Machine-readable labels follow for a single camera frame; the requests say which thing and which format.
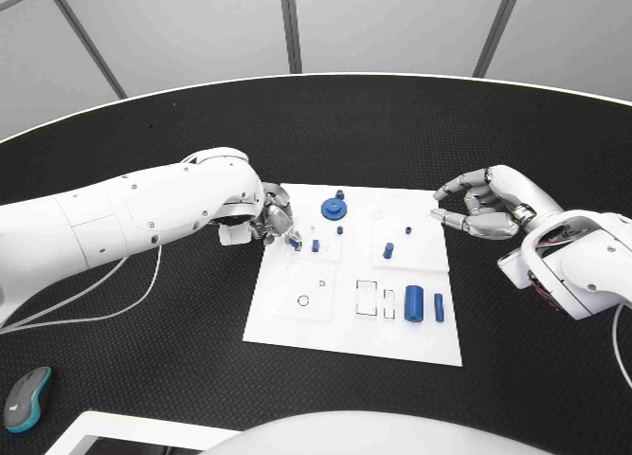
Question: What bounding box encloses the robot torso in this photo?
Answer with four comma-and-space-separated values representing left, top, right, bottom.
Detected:
197, 409, 564, 455

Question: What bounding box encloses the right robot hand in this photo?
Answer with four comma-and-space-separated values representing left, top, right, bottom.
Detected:
429, 164, 566, 242

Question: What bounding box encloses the white framed tablet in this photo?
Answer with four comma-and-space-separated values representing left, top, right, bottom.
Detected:
41, 409, 245, 455

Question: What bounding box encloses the grey teal computer mouse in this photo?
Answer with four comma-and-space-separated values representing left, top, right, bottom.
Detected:
1, 365, 56, 435

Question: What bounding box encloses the white cable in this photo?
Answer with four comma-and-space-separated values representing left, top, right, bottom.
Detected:
0, 244, 164, 337
610, 302, 632, 404
1, 254, 131, 330

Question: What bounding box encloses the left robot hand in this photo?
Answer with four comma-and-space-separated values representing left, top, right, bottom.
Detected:
250, 181, 304, 250

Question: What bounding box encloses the blue gear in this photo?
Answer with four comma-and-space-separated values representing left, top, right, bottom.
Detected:
319, 197, 350, 222

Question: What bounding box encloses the white task board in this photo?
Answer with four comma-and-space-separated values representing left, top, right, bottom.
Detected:
242, 182, 463, 368

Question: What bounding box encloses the thick blue cylinder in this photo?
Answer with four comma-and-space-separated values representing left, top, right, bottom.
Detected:
403, 284, 426, 323

